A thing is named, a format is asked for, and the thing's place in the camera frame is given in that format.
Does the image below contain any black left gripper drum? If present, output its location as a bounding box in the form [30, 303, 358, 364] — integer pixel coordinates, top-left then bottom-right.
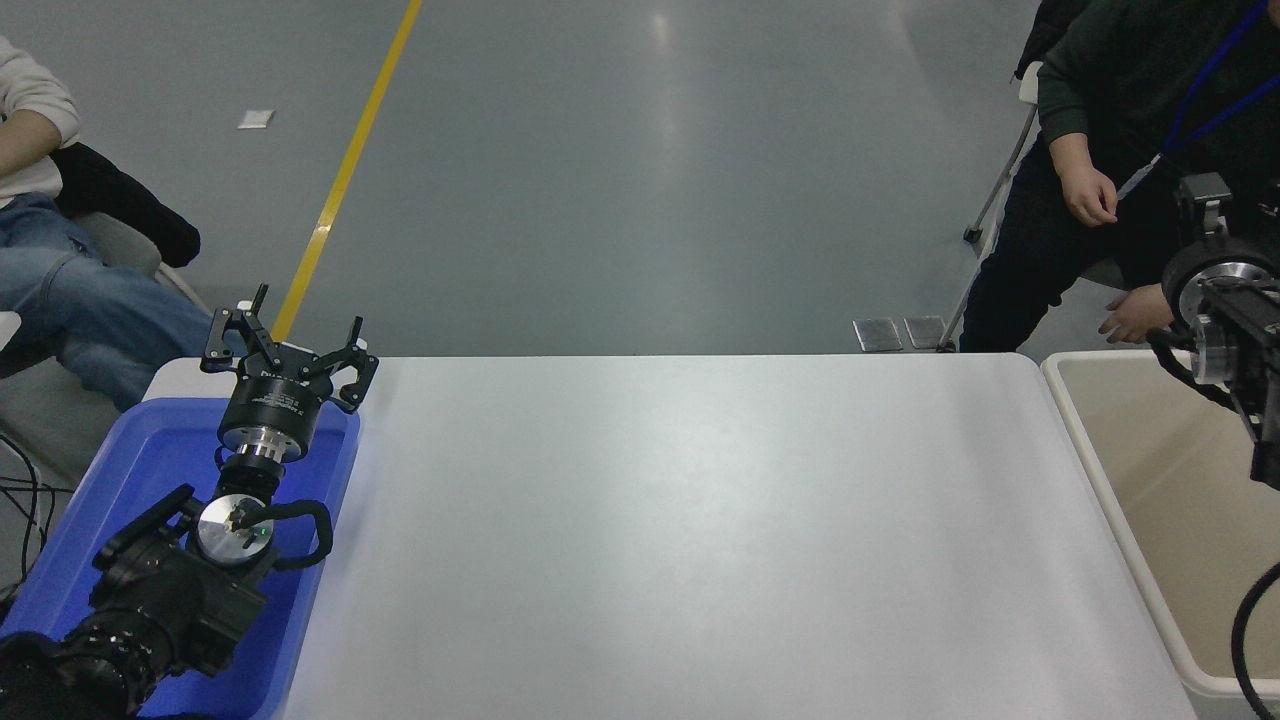
[218, 345, 337, 443]

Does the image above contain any person's right hand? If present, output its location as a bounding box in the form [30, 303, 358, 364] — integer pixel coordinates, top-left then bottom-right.
[1060, 165, 1119, 229]

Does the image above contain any person's left hand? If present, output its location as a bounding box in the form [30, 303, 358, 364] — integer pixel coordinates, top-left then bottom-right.
[1097, 283, 1177, 346]

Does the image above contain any person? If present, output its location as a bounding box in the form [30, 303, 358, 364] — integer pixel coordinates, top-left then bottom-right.
[0, 38, 216, 411]
[960, 0, 1280, 353]

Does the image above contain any blue plastic tray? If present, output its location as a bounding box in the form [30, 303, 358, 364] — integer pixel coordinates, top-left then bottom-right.
[0, 398, 361, 720]

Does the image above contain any black jacket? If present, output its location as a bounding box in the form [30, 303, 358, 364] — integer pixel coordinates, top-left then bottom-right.
[1015, 0, 1091, 81]
[50, 142, 201, 269]

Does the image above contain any large pale plastic bin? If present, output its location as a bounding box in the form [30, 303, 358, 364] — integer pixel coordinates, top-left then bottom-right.
[1042, 350, 1280, 696]

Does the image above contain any metal frame chair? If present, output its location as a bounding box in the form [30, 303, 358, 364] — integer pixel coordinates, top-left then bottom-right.
[940, 60, 1043, 351]

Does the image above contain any blue lanyard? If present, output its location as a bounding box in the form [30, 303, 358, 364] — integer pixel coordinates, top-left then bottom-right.
[1115, 0, 1280, 201]

